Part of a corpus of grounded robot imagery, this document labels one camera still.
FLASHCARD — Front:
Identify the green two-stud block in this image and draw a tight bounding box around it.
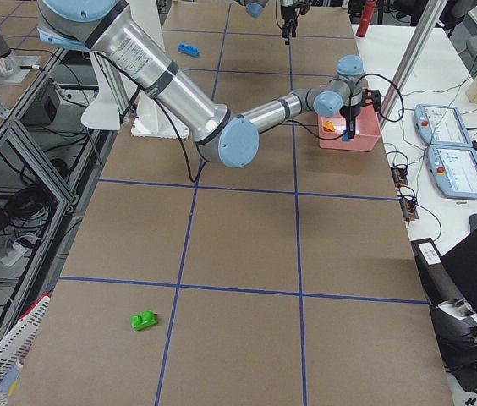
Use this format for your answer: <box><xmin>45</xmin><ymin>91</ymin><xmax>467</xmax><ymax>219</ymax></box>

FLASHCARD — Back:
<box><xmin>130</xmin><ymin>310</ymin><xmax>157</xmax><ymax>331</ymax></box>

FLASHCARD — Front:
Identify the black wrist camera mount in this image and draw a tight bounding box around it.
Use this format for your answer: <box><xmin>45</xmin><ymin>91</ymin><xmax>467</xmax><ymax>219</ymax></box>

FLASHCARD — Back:
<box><xmin>361</xmin><ymin>89</ymin><xmax>382</xmax><ymax>113</ymax></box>

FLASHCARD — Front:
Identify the orange sloped block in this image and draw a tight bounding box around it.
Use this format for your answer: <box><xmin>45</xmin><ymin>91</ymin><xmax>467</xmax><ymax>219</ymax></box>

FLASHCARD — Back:
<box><xmin>322</xmin><ymin>120</ymin><xmax>336</xmax><ymax>133</ymax></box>

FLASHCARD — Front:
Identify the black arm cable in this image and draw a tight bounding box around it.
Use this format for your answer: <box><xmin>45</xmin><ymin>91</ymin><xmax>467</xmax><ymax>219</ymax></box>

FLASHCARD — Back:
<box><xmin>92</xmin><ymin>50</ymin><xmax>208</xmax><ymax>184</ymax></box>

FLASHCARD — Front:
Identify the teach pendant tablet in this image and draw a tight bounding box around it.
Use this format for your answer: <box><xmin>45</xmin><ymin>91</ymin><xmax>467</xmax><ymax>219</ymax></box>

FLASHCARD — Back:
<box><xmin>426</xmin><ymin>145</ymin><xmax>477</xmax><ymax>200</ymax></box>
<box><xmin>414</xmin><ymin>104</ymin><xmax>472</xmax><ymax>147</ymax></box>

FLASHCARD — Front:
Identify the upper teach pendant tablet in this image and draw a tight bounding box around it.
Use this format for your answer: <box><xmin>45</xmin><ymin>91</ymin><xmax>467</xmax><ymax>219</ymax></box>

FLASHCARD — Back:
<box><xmin>414</xmin><ymin>104</ymin><xmax>472</xmax><ymax>147</ymax></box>

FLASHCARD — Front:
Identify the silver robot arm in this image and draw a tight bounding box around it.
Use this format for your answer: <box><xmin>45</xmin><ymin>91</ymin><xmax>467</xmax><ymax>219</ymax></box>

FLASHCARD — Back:
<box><xmin>37</xmin><ymin>1</ymin><xmax>366</xmax><ymax>167</ymax></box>
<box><xmin>222</xmin><ymin>1</ymin><xmax>364</xmax><ymax>139</ymax></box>

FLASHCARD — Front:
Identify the lower teach pendant tablet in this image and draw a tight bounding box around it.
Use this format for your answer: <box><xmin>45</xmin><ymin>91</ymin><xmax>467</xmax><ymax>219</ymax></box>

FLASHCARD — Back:
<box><xmin>426</xmin><ymin>145</ymin><xmax>477</xmax><ymax>200</ymax></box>

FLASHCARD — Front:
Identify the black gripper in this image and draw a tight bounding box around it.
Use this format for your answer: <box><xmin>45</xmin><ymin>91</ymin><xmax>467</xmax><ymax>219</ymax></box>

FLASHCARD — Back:
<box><xmin>345</xmin><ymin>95</ymin><xmax>363</xmax><ymax>138</ymax></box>
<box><xmin>277</xmin><ymin>0</ymin><xmax>309</xmax><ymax>45</ymax></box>

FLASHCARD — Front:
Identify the pink plastic box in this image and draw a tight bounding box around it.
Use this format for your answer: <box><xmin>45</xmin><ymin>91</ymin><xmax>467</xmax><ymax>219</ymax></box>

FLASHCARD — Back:
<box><xmin>318</xmin><ymin>105</ymin><xmax>382</xmax><ymax>153</ymax></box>

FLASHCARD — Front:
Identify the long blue studded block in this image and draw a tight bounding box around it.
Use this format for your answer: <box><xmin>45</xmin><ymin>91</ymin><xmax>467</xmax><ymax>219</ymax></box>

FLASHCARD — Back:
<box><xmin>178</xmin><ymin>42</ymin><xmax>200</xmax><ymax>58</ymax></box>

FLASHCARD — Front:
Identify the red cylinder bottle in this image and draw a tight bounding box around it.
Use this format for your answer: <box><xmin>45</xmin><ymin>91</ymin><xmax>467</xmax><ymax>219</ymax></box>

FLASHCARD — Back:
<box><xmin>356</xmin><ymin>0</ymin><xmax>377</xmax><ymax>38</ymax></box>

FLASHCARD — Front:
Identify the aluminium frame post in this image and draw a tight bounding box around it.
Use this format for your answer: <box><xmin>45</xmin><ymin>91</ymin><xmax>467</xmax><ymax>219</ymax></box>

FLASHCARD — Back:
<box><xmin>380</xmin><ymin>0</ymin><xmax>447</xmax><ymax>129</ymax></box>

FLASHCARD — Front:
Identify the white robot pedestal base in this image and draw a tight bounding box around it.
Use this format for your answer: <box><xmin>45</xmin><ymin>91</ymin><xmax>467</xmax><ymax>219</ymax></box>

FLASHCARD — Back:
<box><xmin>128</xmin><ymin>0</ymin><xmax>189</xmax><ymax>139</ymax></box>

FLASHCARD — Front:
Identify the white mesh basket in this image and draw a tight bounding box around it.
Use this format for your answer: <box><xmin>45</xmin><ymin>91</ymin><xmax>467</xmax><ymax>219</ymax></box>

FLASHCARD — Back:
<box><xmin>0</xmin><ymin>294</ymin><xmax>51</xmax><ymax>405</ymax></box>

